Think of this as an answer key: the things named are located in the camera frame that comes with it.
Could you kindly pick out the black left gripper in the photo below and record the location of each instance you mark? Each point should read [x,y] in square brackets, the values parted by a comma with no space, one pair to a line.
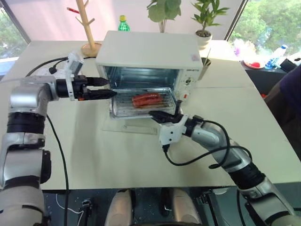
[79,86]

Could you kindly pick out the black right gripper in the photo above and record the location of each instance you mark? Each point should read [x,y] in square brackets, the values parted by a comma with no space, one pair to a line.
[175,118]

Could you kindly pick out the metal baking tray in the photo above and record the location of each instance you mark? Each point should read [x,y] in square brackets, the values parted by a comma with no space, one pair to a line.
[122,106]

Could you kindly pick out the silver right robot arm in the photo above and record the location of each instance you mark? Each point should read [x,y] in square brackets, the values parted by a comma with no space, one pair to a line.
[235,160]

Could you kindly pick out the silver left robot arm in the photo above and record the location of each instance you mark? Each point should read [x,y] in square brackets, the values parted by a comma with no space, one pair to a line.
[26,94]

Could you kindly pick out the white toaster oven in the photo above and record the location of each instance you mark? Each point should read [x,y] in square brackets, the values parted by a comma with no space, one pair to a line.
[145,47]

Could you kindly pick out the red sausages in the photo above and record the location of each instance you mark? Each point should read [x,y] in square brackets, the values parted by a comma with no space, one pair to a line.
[145,100]

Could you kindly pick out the black power plug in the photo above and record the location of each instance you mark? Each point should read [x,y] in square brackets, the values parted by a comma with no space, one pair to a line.
[52,70]

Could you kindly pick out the wooden mug tree stand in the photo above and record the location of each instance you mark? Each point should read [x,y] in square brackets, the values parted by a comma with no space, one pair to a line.
[89,35]

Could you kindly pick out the white power strip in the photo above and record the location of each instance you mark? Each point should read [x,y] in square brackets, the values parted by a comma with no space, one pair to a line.
[42,71]

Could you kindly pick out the green plastic soda bottle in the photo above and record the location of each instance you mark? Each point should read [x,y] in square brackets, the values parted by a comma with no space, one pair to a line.
[124,24]

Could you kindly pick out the green plant in white pot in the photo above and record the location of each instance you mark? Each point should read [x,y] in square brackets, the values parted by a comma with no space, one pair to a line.
[204,35]

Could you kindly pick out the beige rounded robot leg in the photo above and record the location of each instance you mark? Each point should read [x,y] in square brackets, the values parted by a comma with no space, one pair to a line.
[185,207]
[118,207]

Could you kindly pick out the large-leaf green plant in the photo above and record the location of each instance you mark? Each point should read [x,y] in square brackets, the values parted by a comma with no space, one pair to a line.
[163,10]

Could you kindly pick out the white plate with red food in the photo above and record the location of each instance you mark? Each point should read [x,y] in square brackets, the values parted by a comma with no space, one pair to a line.
[254,64]

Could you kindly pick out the colourful toy pile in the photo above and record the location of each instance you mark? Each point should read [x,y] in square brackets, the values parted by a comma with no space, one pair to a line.
[243,48]

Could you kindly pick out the blue plastic toy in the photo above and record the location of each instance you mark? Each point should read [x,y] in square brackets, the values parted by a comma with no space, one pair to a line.
[272,63]

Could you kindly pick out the person in dark purple clothing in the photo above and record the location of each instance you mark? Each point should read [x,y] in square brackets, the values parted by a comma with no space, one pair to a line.
[287,99]

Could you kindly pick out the white bottle with blue cap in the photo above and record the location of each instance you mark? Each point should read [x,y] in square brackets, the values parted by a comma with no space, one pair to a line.
[279,53]

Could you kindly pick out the black box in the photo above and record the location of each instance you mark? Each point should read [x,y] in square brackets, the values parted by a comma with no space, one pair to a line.
[290,64]

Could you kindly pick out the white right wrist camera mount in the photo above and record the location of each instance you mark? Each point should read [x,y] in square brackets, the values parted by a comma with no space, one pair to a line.
[170,133]

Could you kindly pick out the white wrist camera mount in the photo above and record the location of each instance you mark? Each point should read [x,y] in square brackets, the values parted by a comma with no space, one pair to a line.
[70,68]
[170,133]

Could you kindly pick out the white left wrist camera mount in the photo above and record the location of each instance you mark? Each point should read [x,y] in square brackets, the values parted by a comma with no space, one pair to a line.
[70,68]

